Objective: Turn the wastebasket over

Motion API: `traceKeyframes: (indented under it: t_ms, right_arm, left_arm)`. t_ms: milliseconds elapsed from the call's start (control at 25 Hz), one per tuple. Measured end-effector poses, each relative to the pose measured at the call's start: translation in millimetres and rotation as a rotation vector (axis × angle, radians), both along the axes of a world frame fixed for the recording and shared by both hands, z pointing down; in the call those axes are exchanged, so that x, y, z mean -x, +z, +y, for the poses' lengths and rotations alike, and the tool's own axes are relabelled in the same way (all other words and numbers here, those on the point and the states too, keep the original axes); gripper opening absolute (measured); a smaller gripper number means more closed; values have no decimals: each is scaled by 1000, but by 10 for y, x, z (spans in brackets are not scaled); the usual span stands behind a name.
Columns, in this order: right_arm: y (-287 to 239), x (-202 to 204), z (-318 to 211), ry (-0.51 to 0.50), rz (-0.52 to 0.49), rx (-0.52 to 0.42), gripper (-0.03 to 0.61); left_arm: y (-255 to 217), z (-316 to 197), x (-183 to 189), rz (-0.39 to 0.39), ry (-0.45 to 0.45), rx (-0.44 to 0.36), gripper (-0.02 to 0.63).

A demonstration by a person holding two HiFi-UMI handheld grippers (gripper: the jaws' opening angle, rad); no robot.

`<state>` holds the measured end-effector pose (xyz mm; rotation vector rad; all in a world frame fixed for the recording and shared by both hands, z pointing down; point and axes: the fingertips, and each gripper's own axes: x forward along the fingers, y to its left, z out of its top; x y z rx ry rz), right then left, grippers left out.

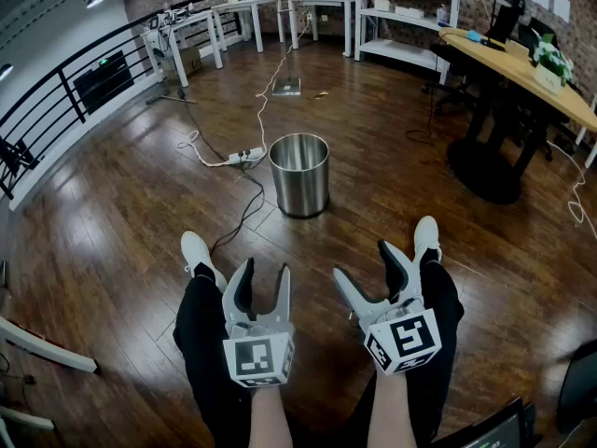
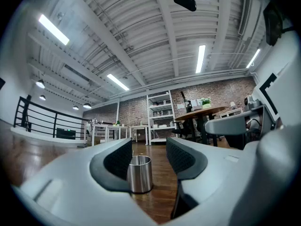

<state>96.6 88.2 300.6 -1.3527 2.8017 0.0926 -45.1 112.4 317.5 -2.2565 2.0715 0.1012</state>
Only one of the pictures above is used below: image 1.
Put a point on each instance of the black chair edge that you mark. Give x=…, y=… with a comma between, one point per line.
x=580, y=390

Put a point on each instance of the stainless steel trash can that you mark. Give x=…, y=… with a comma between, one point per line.
x=298, y=180

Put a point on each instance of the black metal railing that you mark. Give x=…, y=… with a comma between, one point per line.
x=70, y=96

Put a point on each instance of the white shelf unit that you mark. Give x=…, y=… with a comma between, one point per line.
x=406, y=17

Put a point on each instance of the person's right leg black trousers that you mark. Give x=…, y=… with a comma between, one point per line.
x=445, y=297

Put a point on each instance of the cardboard box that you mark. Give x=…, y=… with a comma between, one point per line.
x=189, y=63

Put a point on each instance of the metal dustpan with pole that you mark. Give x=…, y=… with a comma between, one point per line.
x=286, y=88

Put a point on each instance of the white table with plant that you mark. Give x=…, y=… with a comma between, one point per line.
x=252, y=5

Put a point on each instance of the yellow black striped card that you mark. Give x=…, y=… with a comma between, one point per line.
x=321, y=94

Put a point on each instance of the blue cloth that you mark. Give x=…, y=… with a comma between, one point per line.
x=475, y=36

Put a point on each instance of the black wall display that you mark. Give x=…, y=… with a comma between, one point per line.
x=102, y=82

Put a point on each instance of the curved wooden desk black base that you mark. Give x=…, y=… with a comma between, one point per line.
x=513, y=70

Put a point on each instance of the person's left forearm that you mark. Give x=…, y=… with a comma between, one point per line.
x=269, y=418

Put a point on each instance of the white table with cluttered devices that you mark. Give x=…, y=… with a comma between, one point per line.
x=182, y=28

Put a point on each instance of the black tablet screen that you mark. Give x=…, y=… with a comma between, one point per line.
x=494, y=432

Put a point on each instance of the person's right white shoe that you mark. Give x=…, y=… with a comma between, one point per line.
x=426, y=236

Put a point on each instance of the person's right forearm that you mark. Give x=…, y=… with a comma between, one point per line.
x=394, y=413

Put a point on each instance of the white power strip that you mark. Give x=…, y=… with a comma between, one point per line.
x=245, y=155

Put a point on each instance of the white flower plant in box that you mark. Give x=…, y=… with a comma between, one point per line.
x=552, y=63

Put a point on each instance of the black monitor on stand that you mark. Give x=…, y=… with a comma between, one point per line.
x=506, y=12

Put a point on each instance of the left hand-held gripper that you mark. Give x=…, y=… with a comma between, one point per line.
x=254, y=353

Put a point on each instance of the person's leg black trousers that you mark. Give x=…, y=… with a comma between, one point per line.
x=205, y=343
x=445, y=297

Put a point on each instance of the round ceiling lamp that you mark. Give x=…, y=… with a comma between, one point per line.
x=95, y=1

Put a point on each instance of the person's left leg black trousers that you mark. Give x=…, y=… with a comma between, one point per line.
x=205, y=343

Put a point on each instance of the black office chair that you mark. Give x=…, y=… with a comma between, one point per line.
x=450, y=77

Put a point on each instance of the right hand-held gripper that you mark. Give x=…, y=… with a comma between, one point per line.
x=406, y=339

